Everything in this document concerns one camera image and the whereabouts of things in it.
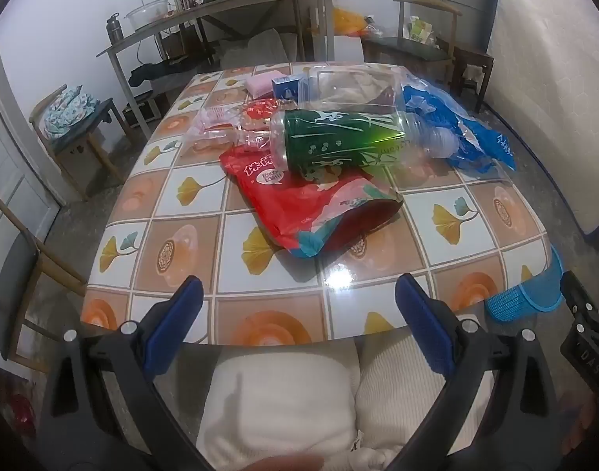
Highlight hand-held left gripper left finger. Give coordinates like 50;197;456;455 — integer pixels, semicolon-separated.
37;275;219;471

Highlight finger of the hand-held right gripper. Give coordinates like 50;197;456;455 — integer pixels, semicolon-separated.
560;271;599;340

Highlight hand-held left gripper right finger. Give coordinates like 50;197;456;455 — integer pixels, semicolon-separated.
394;273;562;471

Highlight blue plastic basket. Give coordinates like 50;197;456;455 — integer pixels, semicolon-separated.
484;243;566;325

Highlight red snack bag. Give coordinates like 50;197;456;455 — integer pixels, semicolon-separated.
219;144;404;259

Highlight clear pink-dotted wrapper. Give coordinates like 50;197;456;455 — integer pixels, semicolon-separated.
182;105;246;158

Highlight blue plastic bag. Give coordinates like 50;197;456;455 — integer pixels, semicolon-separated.
401;73;518;173

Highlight green plastic bottle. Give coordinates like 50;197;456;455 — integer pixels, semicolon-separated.
269;108;461;173

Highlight clear wrapper with red label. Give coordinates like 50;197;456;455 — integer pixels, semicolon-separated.
231;98;300;150

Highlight pink mesh sponge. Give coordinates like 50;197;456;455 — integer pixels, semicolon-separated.
244;71;286;96

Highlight blue toothpaste box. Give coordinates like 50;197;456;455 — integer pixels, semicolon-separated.
271;73;305;101

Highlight wooden chair with dark seat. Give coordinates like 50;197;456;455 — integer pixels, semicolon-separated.
0;169;89;374

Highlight black stool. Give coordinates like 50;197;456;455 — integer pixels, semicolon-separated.
123;91;158;128

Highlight wooden chair with floral cloth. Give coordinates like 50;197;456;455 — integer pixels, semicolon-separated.
29;83;133;202

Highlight white door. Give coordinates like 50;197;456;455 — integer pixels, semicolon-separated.
0;29;62;256

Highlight white mattress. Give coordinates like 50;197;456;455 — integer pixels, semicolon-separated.
483;0;599;236

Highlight floral cloth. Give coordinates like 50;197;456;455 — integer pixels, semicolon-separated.
40;86;101;138

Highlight black cloth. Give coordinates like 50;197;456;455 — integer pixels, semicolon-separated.
129;56;217;86

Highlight dark wooden stool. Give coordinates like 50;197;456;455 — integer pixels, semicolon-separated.
446;39;496;113

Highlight brown box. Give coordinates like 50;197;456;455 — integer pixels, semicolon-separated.
159;24;202;60

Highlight wooden chair with packets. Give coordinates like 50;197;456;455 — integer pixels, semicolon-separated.
363;0;464;99

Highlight steel water bottle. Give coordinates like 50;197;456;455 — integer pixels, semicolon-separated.
106;12;125;45

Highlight green and white packets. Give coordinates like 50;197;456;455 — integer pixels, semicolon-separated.
407;15;440;47

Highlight glass bowl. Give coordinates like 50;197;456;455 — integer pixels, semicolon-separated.
125;0;173;33

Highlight yellow plastic bag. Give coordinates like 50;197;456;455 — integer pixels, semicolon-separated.
333;7;373;37

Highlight grey side table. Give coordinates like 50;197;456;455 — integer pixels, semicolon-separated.
96;0;340;141

